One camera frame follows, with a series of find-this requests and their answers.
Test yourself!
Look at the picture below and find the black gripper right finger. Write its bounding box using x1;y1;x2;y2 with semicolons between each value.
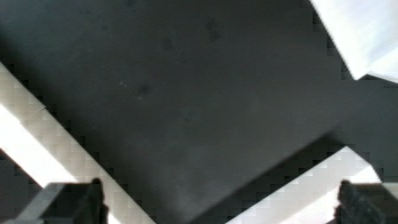
334;180;398;224

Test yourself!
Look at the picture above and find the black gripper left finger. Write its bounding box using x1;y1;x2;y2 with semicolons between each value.
16;178;109;224

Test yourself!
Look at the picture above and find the white drawer cabinet housing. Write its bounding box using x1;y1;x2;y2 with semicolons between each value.
310;0;398;83

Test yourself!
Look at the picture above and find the white plastic border frame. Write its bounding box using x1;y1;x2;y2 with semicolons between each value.
0;64;398;224

